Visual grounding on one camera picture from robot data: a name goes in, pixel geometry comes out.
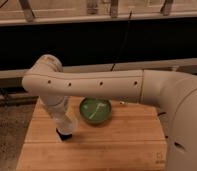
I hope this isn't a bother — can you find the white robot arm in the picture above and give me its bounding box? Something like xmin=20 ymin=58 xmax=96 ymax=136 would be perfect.
xmin=22 ymin=54 xmax=197 ymax=171

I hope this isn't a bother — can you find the black eraser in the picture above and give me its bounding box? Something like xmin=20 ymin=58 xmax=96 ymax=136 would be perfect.
xmin=56 ymin=129 xmax=72 ymax=141

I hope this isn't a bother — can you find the green bowl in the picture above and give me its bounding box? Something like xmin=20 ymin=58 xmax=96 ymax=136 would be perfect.
xmin=79 ymin=98 xmax=112 ymax=125

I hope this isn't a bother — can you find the wooden cutting board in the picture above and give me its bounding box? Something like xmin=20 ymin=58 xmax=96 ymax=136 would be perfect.
xmin=16 ymin=102 xmax=166 ymax=171

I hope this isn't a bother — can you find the black hanging cable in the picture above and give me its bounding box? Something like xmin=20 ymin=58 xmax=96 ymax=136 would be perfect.
xmin=110 ymin=9 xmax=133 ymax=72

